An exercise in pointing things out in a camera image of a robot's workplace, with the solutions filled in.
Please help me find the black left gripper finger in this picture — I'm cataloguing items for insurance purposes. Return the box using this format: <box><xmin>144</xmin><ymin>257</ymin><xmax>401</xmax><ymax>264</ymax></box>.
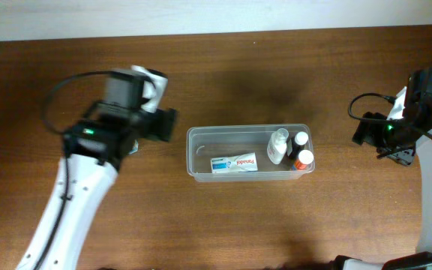
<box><xmin>158</xmin><ymin>108</ymin><xmax>178</xmax><ymax>142</ymax></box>
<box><xmin>131</xmin><ymin>65</ymin><xmax>168</xmax><ymax>113</ymax></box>

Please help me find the orange bottle white cap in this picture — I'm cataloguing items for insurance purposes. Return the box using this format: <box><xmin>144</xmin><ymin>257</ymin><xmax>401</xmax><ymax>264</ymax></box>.
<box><xmin>291</xmin><ymin>150</ymin><xmax>314</xmax><ymax>170</ymax></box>

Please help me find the dark bottle white cap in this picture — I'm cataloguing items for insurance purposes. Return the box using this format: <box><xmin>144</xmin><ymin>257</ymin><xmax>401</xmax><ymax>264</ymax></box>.
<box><xmin>286</xmin><ymin>131</ymin><xmax>309</xmax><ymax>160</ymax></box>

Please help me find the white calamine lotion bottle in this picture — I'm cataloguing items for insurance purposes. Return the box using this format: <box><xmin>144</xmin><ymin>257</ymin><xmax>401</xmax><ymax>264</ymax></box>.
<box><xmin>267</xmin><ymin>128</ymin><xmax>289</xmax><ymax>165</ymax></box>

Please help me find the white Panadol box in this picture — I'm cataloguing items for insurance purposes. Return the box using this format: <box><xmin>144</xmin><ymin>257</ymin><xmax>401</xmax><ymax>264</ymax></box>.
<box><xmin>211</xmin><ymin>152</ymin><xmax>258</xmax><ymax>174</ymax></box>

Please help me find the gold-lid balm jar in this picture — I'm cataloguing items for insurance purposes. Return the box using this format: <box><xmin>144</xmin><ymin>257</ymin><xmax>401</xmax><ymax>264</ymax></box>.
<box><xmin>129</xmin><ymin>139</ymin><xmax>139</xmax><ymax>155</ymax></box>

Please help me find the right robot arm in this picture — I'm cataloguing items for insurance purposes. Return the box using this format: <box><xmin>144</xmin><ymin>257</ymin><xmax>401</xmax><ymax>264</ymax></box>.
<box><xmin>331</xmin><ymin>103</ymin><xmax>432</xmax><ymax>270</ymax></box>

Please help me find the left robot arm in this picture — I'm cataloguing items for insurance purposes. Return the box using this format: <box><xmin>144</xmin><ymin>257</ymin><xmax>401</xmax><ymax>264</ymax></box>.
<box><xmin>17</xmin><ymin>65</ymin><xmax>177</xmax><ymax>269</ymax></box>

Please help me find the clear plastic container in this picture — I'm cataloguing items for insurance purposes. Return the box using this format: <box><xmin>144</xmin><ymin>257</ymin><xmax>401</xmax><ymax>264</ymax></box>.
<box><xmin>186</xmin><ymin>124</ymin><xmax>316</xmax><ymax>182</ymax></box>

